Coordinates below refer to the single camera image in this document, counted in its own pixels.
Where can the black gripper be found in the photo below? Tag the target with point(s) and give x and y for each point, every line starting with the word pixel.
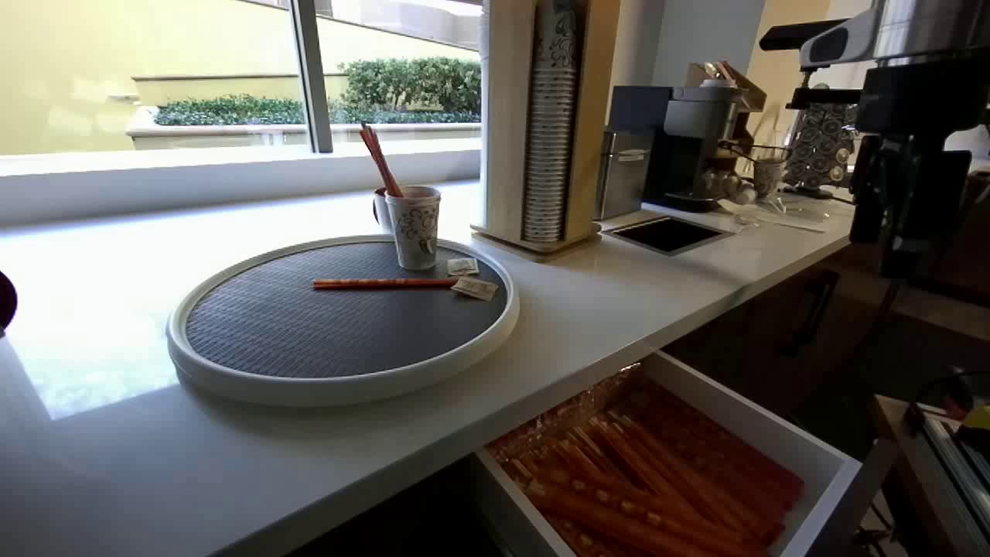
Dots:
pixel 915 206

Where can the small beige square sachet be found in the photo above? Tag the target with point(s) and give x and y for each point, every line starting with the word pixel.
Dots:
pixel 475 290

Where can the pile of orange sachets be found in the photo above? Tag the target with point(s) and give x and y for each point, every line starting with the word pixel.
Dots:
pixel 639 476

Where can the round white-rimmed grey tray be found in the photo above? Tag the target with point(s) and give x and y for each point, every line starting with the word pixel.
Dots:
pixel 341 328

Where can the patterned cup holder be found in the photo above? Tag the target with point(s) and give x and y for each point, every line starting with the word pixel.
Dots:
pixel 821 149

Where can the glass jar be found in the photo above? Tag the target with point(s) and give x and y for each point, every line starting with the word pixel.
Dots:
pixel 773 175

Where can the black coffee machine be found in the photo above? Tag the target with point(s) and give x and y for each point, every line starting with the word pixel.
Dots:
pixel 695 145

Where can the flat black white scale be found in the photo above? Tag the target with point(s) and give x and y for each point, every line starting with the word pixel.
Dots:
pixel 670 237

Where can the equipment cart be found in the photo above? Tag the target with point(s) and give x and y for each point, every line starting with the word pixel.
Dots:
pixel 949 465

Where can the grey metal appliance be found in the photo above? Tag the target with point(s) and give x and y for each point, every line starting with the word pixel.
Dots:
pixel 628 156

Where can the white open drawer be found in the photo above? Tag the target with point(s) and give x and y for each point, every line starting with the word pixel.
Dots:
pixel 825 483

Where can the wooden cup dispenser stand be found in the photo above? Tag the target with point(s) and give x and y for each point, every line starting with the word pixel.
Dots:
pixel 504 125

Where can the small white square sachet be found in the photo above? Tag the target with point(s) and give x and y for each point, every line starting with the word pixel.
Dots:
pixel 463 266

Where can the clear glass cup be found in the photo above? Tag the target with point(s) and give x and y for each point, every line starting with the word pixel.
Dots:
pixel 418 233

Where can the green hedge outside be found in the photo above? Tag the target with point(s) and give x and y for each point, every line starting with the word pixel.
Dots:
pixel 412 88

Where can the orange stick sachet in cup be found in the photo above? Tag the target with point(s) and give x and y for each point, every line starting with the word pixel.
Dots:
pixel 378 158

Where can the long orange stick sachet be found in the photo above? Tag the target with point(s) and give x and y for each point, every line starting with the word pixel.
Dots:
pixel 383 282

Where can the dark round object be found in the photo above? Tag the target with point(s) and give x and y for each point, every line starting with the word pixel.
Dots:
pixel 7 303

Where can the black camera stand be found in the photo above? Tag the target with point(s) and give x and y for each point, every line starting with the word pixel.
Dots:
pixel 821 97

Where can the black stereo camera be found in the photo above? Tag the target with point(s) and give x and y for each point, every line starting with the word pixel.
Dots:
pixel 793 37

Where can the grey window frame post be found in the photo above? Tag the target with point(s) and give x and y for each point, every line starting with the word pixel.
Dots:
pixel 310 72

